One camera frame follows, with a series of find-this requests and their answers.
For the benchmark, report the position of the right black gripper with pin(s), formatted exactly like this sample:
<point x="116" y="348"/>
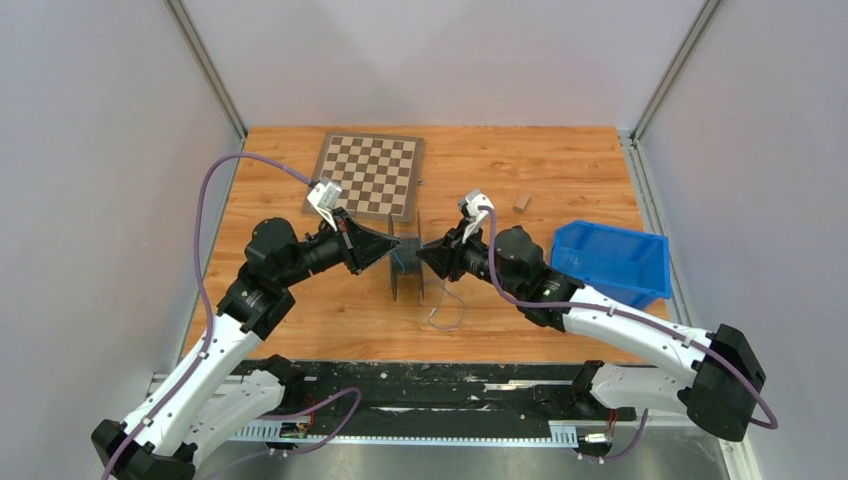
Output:
<point x="446" y="255"/>

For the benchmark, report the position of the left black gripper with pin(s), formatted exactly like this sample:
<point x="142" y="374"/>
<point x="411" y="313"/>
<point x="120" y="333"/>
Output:
<point x="359" y="245"/>

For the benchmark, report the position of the dark grey cable spool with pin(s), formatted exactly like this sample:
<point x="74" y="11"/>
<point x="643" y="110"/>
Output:
<point x="404" y="260"/>

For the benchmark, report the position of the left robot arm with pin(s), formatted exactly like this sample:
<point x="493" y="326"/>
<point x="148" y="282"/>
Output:
<point x="172" y="433"/>

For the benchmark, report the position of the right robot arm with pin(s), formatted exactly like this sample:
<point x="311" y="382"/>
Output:
<point x="712" y="377"/>

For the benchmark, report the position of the wooden chessboard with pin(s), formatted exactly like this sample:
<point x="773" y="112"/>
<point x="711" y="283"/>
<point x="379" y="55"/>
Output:
<point x="379" y="174"/>

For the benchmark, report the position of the small wooden block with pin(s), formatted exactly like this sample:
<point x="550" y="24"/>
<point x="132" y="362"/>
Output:
<point x="521" y="203"/>

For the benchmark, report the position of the blue plastic bin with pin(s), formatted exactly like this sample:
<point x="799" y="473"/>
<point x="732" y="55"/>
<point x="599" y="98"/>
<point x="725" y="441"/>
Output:
<point x="631" y="267"/>

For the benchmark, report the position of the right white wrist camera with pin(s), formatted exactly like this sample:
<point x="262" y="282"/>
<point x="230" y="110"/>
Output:
<point x="476" y="207"/>

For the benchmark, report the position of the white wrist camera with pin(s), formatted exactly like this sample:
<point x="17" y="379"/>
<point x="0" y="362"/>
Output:
<point x="323" y="197"/>
<point x="476" y="207"/>

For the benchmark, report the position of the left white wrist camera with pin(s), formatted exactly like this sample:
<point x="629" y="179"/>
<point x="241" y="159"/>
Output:
<point x="323" y="197"/>

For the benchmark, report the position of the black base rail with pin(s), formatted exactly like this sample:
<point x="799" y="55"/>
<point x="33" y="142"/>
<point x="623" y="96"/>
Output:
<point x="409" y="403"/>

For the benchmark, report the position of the left aluminium frame post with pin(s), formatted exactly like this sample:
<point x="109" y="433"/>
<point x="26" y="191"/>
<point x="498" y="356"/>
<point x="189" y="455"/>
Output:
<point x="192" y="37"/>

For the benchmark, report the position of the aluminium frame post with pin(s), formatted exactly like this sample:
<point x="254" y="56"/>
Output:
<point x="693" y="36"/>
<point x="192" y="37"/>

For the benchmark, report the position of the right aluminium frame post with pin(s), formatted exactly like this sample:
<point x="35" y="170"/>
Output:
<point x="693" y="36"/>

